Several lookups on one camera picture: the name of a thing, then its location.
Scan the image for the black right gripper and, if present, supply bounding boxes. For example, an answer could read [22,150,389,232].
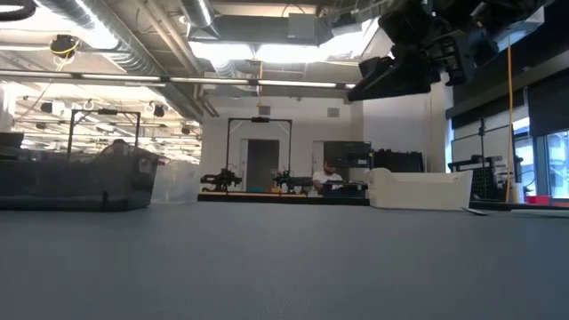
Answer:
[347,30,477,102]

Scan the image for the black metal gantry frame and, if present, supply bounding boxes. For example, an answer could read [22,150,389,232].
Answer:
[66,108,141,162]
[226,116,293,192]

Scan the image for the whiteboard panel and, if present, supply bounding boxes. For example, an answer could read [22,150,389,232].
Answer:
[451,125,512,172]

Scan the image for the grey ceiling unit box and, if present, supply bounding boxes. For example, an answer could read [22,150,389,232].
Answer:
[287,12,317,40]

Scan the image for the person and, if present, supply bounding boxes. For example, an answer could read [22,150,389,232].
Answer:
[311,159,344,196]

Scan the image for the orange-edged background table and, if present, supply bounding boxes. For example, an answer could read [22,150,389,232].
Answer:
[197,190,312,198]

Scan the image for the white plastic bin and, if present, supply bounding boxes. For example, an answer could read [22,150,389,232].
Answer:
[367,167,474,212]

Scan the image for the yellow black cable reel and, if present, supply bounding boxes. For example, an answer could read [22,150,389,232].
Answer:
[49,34,81,59]

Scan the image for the grey door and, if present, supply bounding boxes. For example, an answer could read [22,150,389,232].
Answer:
[246,139,280,193]

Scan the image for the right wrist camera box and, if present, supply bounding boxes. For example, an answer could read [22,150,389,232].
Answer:
[380,6,441,45]

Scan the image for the long ceiling tube light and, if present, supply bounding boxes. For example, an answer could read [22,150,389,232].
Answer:
[0,69,357,90]

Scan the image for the round silver air duct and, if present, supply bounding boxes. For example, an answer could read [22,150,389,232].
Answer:
[180,0,219,39]

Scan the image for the black pegboard cart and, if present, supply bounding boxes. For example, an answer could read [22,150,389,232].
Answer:
[447,155,506,201]

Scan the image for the dark translucent plastic bin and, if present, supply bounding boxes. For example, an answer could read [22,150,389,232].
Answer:
[0,132,160,212]

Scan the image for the window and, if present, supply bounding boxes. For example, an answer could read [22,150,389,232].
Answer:
[513,117,569,200]

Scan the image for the clear plastic bin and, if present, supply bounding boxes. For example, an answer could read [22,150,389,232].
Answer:
[150,160,201,205]

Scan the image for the black tripod stand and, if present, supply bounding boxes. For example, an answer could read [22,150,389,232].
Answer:
[477,117,488,157]

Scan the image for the spiral silver air duct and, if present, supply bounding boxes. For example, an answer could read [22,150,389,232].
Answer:
[37,0,205,121]

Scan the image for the dark monitor equipment stack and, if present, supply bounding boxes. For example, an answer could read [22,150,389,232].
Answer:
[323,140,373,181]

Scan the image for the black storage cases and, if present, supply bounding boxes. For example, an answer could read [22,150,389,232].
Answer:
[372,149,424,173]

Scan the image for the dark desk box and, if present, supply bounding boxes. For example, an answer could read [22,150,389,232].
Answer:
[320,180,369,199]

